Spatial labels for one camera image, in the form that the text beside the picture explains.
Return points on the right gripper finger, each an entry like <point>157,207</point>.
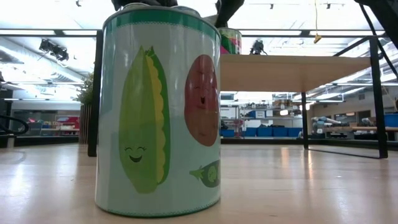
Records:
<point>228,11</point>

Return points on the teal vegetable-print tin can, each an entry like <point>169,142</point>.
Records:
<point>161,124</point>

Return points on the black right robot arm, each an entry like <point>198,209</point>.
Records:
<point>385,15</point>

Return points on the wooden shelf with black legs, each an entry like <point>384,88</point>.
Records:
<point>295,73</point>

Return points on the black ceiling-hung device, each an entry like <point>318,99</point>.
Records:
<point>54,49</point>
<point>257,47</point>

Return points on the metal storage rack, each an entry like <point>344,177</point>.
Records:
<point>239,107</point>

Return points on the blue box with white label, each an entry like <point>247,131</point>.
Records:
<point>256,114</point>

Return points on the green potted plant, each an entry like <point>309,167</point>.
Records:
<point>84,93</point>

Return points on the black ceiling beam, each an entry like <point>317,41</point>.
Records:
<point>31,32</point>

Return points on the blue storage bin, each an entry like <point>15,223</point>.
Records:
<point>391,120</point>
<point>250,132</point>
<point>280,132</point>
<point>294,132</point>
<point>228,133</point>
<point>264,132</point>

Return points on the red storage cart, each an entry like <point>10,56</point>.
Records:
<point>68,124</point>

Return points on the wooden workbench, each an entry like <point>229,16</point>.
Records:
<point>367,128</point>

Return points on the black metal table frame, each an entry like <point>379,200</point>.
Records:
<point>342,143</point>

